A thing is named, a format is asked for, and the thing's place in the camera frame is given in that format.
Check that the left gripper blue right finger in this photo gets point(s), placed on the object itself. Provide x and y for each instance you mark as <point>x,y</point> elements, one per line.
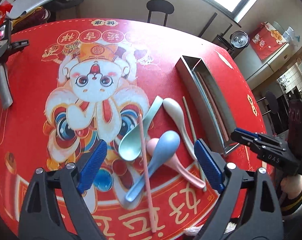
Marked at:
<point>212,165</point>

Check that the pink spoon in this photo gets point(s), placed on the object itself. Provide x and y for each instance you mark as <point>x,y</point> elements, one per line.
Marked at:
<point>174,163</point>

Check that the electric rice cooker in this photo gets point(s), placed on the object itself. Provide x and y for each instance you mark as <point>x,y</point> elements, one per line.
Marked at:
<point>237,42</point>

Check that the stainless steel utensil tray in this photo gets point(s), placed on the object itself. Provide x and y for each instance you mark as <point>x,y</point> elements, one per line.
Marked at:
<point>188,66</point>

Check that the pink chopstick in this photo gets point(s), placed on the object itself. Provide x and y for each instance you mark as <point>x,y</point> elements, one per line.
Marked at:
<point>146,176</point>
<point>214,107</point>

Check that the black round stool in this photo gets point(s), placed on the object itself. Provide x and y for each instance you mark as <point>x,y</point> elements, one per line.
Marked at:
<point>162,6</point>

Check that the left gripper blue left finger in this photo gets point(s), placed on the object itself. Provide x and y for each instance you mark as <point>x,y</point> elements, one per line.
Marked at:
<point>89,164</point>

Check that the light blue spoon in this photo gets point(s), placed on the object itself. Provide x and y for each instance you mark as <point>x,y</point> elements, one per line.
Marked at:
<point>165,148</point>

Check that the red printed table mat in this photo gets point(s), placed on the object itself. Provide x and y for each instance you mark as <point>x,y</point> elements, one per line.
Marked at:
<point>83,80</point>

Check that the mint green spoon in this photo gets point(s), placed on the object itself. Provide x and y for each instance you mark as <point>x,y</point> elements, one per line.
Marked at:
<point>130,146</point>

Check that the white spoon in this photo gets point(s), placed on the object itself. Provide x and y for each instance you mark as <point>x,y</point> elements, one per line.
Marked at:
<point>174,110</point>

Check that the person's right hand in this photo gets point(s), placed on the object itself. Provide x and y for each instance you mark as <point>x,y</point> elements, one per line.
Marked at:
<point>292,186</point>

